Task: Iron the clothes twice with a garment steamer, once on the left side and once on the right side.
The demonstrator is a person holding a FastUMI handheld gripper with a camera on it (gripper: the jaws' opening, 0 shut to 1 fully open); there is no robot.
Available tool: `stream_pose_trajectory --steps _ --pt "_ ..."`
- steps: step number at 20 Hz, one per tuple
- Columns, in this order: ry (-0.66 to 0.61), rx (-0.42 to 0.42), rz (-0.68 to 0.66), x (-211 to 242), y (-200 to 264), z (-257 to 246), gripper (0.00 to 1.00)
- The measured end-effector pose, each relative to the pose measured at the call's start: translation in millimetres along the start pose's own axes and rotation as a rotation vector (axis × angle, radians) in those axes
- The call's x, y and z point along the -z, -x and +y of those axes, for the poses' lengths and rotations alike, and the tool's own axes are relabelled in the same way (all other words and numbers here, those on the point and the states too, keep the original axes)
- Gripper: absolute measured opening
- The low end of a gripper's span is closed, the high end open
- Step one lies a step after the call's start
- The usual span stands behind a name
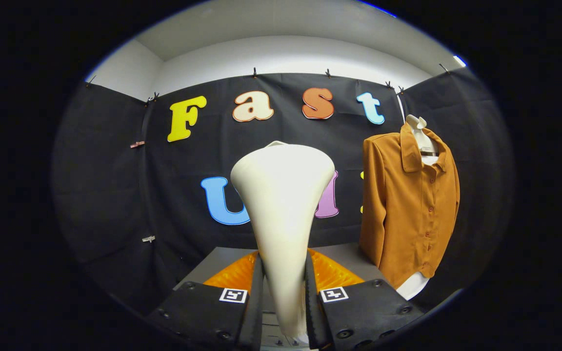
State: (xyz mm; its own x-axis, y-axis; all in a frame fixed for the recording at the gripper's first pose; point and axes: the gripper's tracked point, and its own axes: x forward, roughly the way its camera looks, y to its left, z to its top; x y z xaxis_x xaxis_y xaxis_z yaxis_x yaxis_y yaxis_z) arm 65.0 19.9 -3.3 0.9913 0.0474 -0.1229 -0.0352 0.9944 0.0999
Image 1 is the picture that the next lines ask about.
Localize orange button-up shirt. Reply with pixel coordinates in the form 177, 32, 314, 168
359, 122, 461, 290

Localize white round object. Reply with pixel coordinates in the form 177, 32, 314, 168
397, 272, 431, 301

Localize row of black clips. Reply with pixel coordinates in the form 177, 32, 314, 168
86, 63, 450, 105

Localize black backdrop cloth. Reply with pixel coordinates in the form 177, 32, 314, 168
52, 68, 513, 312

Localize white clothes hanger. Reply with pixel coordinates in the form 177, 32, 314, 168
397, 95, 440, 166

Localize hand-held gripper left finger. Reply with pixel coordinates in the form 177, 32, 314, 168
147, 250, 265, 351

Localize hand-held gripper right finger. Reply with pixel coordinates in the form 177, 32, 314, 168
304, 250, 425, 351

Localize grey cabinet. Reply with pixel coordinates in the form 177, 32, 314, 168
174, 244, 384, 351

